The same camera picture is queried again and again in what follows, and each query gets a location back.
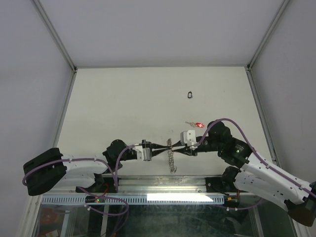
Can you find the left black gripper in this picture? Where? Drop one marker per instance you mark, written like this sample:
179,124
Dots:
147,144

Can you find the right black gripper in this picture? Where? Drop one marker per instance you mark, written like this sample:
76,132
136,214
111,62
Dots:
184,150

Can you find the metal disc with key rings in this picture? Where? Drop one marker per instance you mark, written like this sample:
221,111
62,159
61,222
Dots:
172,166

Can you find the red handled key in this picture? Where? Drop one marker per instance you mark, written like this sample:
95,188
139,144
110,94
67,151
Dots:
195,124

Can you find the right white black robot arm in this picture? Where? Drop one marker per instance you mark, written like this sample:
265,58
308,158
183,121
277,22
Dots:
249,171

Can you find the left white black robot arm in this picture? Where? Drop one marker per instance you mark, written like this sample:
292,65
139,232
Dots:
54,169

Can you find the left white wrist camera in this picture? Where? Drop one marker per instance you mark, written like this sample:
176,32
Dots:
143,154

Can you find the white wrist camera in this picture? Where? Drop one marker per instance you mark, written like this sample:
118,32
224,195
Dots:
188,138
143,154

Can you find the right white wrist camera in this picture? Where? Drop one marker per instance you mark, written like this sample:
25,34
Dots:
188,138

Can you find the aluminium mounting rail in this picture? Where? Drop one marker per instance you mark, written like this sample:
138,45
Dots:
139,185

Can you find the white slotted cable duct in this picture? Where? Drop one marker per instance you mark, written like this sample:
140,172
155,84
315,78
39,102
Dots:
147,199

